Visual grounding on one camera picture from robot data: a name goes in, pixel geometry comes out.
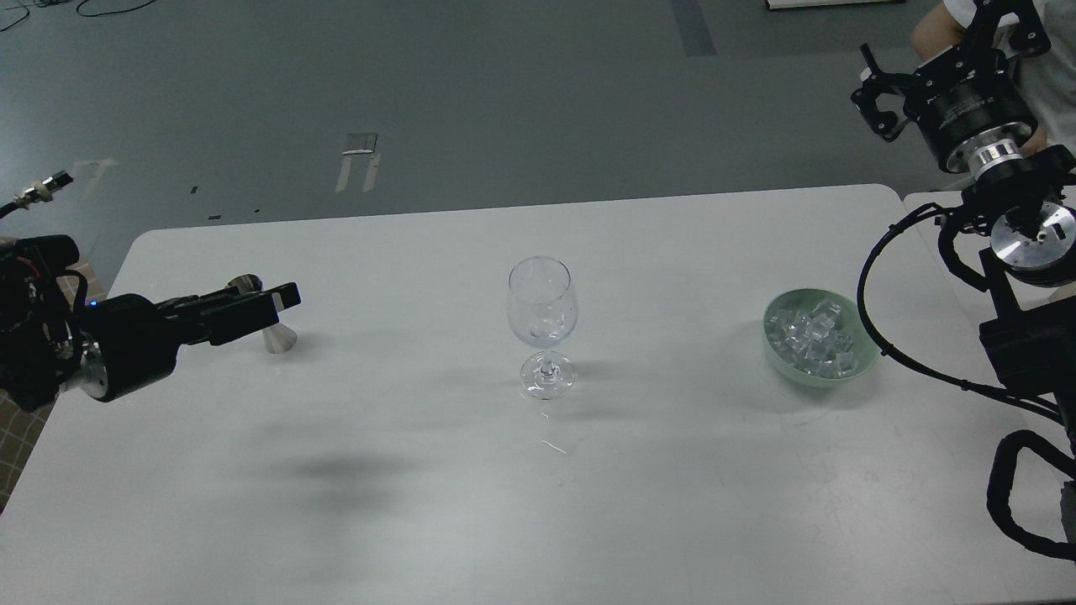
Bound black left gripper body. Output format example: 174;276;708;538
61;294;183;402

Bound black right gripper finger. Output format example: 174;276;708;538
851;45;917;142
958;1;1052;64

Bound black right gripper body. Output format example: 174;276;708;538
904;47;1038;175

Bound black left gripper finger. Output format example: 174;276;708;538
164;282;301;315
168;298;279;347

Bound steel double jigger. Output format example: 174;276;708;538
227;273;298;354

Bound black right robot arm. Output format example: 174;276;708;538
851;1;1075;441

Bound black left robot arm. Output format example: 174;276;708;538
1;234;301;413

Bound clear ice cubes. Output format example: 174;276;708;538
763;297;860;379

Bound clear wine glass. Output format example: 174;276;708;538
506;256;579;400

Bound person in white shirt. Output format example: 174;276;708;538
910;1;1075;155

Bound tan checkered cushion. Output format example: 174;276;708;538
1;392;53;513

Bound green bowl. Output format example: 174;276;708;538
761;289;881;388

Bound black floor cable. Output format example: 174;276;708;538
0;0;161;34

